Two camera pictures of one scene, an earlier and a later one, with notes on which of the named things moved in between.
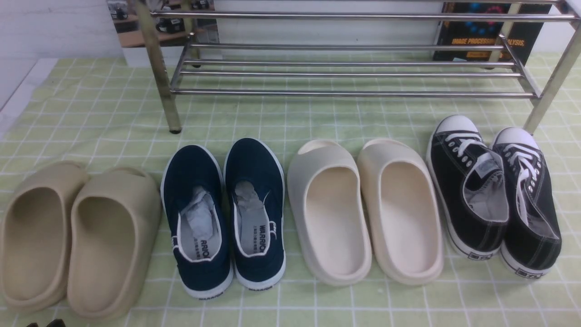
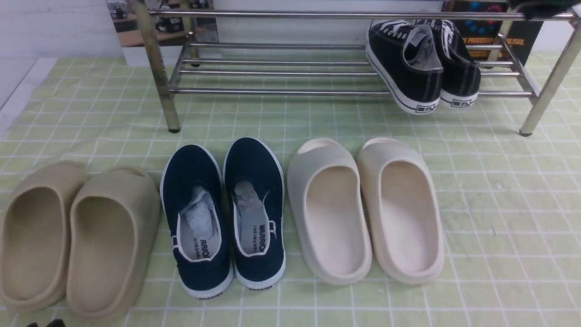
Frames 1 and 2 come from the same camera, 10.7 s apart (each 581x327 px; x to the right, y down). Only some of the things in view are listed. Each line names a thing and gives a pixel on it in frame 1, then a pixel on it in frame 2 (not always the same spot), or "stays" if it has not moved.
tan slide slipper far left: (35, 223) stays
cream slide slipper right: (396, 188) stays
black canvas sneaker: (532, 243) → (461, 72)
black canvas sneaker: (471, 180) → (405, 56)
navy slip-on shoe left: (193, 206) stays
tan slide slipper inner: (113, 242) stays
